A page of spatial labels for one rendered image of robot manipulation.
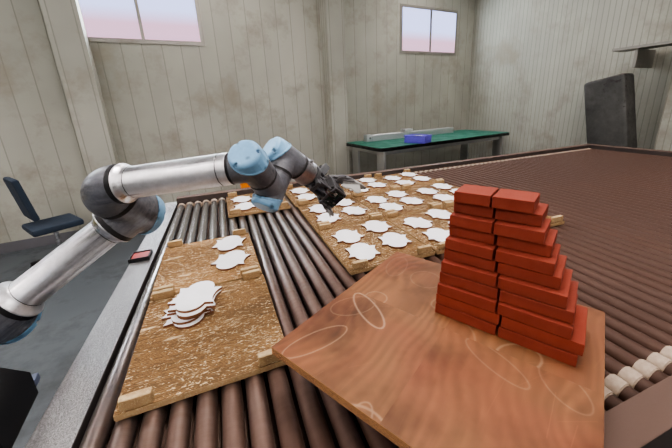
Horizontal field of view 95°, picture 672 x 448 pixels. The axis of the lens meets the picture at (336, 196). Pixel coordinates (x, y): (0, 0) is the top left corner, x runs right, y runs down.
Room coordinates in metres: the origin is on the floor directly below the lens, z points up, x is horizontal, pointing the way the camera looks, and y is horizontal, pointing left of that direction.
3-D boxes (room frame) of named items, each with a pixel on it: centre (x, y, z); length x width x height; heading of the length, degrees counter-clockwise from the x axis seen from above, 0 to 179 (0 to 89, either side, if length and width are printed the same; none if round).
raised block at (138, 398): (0.48, 0.42, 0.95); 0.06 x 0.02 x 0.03; 111
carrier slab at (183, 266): (1.10, 0.51, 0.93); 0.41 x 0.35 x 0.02; 21
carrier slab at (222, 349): (0.71, 0.36, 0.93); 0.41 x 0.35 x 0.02; 21
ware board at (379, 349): (0.53, -0.21, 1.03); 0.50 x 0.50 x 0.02; 49
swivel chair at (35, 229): (3.05, 2.99, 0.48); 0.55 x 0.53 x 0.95; 125
